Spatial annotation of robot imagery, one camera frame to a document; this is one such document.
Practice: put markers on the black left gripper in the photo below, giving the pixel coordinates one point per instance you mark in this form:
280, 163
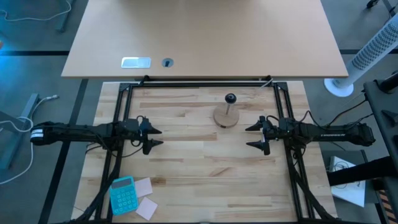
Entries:
132, 130

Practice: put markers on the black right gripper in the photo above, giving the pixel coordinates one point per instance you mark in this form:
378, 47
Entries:
281, 132

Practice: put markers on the wooden base table lamp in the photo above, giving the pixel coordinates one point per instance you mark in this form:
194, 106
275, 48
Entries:
226, 118

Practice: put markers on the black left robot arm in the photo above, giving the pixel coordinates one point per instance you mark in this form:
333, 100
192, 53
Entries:
77, 132

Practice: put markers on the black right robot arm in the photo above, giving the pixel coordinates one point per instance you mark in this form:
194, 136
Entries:
335, 133

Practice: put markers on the teal calculator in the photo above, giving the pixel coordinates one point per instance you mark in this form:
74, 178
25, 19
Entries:
123, 197

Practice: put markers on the black beam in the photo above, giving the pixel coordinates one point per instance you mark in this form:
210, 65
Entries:
357, 172

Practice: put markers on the white paper sheet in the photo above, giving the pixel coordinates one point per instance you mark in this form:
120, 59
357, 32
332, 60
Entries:
351, 193

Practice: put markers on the large beige desk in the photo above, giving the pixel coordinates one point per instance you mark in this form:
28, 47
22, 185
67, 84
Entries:
202, 37

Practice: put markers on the black equipment cart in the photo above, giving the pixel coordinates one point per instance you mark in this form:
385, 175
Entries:
385, 105

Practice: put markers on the grey table leg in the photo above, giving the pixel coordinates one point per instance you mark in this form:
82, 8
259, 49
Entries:
17, 109

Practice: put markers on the white tower fan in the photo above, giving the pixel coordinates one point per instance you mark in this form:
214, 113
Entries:
370, 53

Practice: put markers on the orange black striped tape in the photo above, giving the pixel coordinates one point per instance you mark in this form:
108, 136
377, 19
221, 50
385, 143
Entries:
385, 202

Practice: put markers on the grey desk leg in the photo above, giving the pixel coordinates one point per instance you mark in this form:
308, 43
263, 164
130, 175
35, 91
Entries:
66, 18

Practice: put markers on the black chair caster base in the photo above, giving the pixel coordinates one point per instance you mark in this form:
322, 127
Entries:
370, 3

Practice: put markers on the black aluminium table frame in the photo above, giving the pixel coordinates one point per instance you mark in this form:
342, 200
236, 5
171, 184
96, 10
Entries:
186, 84

